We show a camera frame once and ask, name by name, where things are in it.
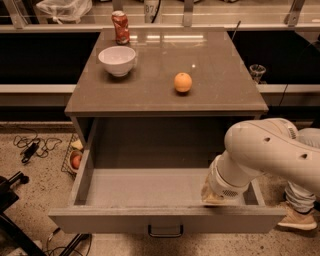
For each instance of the tan sneaker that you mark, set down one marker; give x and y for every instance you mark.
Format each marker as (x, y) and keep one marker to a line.
(296, 220)

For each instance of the grey drawer cabinet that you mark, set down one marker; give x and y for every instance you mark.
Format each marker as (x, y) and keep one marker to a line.
(221, 85)

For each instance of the clear glass cup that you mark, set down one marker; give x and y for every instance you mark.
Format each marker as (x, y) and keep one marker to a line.
(257, 71)

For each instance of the person leg light trousers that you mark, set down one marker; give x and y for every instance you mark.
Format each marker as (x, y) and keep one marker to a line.
(301, 199)

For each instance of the wire basket on floor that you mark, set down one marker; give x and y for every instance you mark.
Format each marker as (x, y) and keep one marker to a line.
(74, 148)

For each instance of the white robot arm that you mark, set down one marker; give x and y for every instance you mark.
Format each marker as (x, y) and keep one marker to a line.
(256, 147)

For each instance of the white ceramic bowl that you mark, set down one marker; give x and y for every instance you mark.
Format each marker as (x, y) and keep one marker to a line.
(117, 60)

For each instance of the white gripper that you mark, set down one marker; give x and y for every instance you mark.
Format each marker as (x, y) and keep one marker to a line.
(222, 187)

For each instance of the crushed red soda can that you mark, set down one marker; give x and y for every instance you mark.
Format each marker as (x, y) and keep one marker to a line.
(120, 22)

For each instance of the red apple in basket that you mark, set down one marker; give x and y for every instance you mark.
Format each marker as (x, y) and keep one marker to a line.
(75, 162)

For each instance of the orange fruit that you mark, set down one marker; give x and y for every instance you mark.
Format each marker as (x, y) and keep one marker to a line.
(182, 82)

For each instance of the black power adapter with cable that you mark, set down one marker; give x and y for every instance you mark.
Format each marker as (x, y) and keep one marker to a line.
(32, 145)

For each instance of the clear plastic bag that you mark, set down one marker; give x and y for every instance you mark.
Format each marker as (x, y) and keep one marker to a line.
(65, 10)

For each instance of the grey top drawer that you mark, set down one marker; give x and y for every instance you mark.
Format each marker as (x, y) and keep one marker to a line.
(144, 175)

